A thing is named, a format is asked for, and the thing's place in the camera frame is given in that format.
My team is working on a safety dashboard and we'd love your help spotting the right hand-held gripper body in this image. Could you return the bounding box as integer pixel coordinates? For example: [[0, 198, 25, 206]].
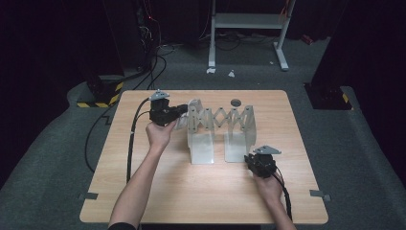
[[243, 145, 282, 179]]

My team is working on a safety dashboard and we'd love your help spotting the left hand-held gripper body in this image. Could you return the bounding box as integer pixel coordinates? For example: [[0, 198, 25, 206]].
[[147, 90, 180, 127]]

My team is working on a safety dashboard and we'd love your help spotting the white expandable metal bookend rack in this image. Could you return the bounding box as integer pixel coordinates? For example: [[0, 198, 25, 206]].
[[186, 99, 259, 166]]

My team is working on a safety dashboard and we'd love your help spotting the person's left hand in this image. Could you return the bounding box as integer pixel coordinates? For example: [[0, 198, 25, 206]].
[[146, 120, 178, 151]]

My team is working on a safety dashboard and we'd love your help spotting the person's right hand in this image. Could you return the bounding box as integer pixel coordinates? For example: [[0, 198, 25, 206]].
[[253, 172, 285, 205]]

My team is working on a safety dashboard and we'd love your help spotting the black yellow striped stand base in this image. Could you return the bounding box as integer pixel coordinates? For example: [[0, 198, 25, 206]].
[[304, 82, 354, 111], [76, 75, 124, 109]]

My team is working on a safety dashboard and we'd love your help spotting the grey tape piece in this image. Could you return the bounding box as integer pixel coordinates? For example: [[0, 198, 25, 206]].
[[309, 189, 332, 203], [79, 192, 100, 201]]

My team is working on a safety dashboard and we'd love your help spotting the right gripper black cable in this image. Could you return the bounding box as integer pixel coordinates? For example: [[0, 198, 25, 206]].
[[272, 166, 293, 221]]

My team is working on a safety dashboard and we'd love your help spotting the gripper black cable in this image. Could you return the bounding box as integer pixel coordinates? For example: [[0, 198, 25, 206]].
[[272, 166, 293, 221], [125, 97, 151, 185]]

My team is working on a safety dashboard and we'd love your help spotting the bundle of black floor cables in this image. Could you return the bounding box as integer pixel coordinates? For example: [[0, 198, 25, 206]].
[[123, 54, 169, 92]]

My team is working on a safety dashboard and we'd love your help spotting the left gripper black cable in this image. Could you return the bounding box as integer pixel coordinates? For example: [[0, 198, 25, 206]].
[[125, 97, 151, 185]]

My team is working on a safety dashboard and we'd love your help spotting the black equipment rack with wires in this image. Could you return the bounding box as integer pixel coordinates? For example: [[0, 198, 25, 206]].
[[135, 0, 164, 70]]

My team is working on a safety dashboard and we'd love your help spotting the thin black floor cable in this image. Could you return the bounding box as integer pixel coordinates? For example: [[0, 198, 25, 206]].
[[83, 103, 118, 173]]

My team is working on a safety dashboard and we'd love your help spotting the white metal stand frame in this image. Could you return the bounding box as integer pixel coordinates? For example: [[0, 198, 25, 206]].
[[208, 0, 297, 72]]

